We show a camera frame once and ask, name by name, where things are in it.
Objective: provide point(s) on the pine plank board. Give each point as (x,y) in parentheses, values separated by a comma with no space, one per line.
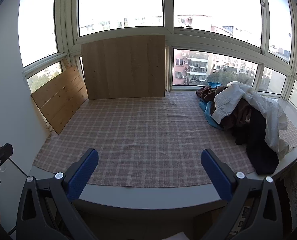
(61,100)

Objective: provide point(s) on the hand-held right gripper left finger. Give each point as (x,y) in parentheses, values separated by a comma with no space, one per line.
(84,172)

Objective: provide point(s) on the white shirt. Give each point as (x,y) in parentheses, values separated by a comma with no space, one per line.
(258,105)

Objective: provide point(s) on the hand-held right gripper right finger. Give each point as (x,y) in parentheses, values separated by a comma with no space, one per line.
(214,173)

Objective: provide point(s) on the pink plaid blanket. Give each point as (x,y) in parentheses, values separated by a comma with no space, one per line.
(143,140)

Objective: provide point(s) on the light oak board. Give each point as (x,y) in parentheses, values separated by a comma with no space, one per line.
(123,67)

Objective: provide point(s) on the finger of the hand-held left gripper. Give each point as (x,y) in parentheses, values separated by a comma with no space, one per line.
(2,153)

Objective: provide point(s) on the white lace cloth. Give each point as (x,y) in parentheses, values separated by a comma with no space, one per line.
(294,190)

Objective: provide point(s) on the dark navy garment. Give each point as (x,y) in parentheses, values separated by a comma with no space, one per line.
(259,145)

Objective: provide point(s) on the brown garment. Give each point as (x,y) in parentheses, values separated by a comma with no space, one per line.
(238,116)

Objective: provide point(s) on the white window frame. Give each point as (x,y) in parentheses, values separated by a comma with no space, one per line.
(168,31)

